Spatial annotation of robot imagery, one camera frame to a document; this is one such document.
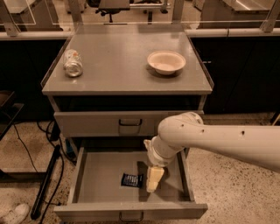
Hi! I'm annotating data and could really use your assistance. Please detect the grey drawer cabinet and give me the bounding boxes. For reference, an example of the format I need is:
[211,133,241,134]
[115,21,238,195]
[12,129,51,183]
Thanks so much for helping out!
[40,23,215,224]

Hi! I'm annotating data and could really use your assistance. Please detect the dark side table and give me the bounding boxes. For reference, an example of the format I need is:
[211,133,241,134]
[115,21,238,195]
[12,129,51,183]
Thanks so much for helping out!
[0,90,24,140]

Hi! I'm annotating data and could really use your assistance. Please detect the white horizontal rail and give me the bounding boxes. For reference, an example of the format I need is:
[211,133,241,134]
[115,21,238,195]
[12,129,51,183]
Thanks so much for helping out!
[0,28,280,41]

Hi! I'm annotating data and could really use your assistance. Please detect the black office chair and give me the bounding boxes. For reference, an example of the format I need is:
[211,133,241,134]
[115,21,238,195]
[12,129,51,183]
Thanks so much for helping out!
[86,0,134,23]

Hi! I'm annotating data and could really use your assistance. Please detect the black table leg bar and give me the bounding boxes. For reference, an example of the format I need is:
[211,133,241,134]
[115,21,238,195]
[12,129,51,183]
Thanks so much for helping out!
[31,145,60,220]

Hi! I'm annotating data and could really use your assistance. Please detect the white sneaker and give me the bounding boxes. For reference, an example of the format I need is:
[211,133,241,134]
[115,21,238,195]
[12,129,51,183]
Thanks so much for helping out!
[0,204,30,224]

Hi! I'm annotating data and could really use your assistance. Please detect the grey open middle drawer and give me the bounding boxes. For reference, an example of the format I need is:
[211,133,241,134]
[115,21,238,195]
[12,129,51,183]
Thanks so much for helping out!
[54,148,207,222]

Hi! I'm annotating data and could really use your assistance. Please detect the dark blue rxbar wrapper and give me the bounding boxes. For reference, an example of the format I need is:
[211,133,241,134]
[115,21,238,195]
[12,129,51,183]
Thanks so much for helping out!
[121,173,144,188]

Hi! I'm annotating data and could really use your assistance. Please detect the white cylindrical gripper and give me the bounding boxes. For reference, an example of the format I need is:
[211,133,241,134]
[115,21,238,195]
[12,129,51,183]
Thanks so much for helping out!
[143,136,183,193]

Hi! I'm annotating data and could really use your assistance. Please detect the black floor cable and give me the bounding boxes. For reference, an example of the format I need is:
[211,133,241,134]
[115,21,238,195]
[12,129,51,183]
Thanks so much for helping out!
[11,119,77,224]

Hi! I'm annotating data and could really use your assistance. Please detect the silver soda can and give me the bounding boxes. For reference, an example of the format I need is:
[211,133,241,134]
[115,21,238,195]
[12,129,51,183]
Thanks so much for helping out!
[63,49,83,78]

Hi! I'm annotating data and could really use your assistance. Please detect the white paper bowl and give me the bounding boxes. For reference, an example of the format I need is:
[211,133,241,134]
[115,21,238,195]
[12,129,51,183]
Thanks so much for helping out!
[147,51,186,75]

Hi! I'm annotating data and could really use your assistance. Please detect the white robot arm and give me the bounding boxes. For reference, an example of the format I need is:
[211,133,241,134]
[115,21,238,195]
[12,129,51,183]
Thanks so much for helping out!
[144,112,280,193]

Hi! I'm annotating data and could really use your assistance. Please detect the grey top drawer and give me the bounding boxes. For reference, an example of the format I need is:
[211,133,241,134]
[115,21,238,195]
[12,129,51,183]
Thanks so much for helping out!
[53,109,205,138]

